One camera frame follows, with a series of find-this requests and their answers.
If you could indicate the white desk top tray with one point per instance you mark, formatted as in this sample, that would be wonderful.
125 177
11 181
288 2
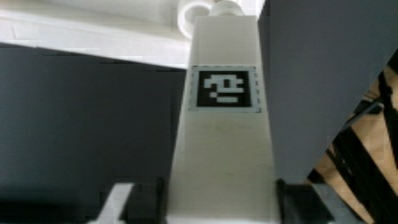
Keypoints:
176 33

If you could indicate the white desk leg with marker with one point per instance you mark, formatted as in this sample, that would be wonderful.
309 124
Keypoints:
222 174

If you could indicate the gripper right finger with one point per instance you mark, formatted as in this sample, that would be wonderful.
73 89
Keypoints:
309 204

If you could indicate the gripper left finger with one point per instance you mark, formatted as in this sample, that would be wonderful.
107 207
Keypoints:
114 206

